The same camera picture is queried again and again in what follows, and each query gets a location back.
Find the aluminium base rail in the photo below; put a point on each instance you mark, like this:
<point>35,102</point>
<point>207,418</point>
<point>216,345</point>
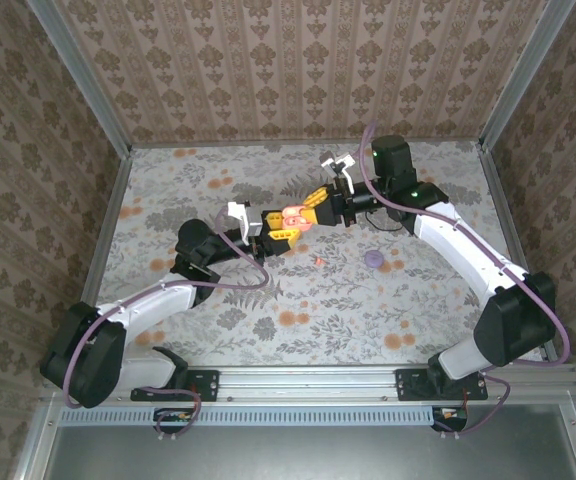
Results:
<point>308,385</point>

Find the aluminium table side rail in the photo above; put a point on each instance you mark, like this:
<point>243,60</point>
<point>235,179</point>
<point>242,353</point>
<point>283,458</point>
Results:
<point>503,215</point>
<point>108,230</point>

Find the grey metal sheet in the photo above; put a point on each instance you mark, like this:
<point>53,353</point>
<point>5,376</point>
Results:
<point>308,455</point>

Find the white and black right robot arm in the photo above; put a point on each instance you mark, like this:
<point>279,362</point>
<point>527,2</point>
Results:
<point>468,240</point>

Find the black connector board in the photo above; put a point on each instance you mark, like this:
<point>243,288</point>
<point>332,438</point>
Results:
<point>173,420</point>
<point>450,419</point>

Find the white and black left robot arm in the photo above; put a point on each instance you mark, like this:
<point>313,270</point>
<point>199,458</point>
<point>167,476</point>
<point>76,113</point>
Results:
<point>158,305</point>

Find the purple earbud charging case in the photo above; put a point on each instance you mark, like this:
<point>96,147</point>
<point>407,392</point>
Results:
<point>373,258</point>

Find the aluminium frame post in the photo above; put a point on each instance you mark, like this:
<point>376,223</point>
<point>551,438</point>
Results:
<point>83,80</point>
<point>523,75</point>

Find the small orange earbud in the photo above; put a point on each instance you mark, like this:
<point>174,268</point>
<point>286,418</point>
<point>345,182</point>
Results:
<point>319,260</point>

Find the aluminium table back rail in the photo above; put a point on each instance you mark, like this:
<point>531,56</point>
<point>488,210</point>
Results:
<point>248,144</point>

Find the orange earbud charging case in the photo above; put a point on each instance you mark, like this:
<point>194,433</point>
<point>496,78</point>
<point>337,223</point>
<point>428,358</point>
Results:
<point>293,216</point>

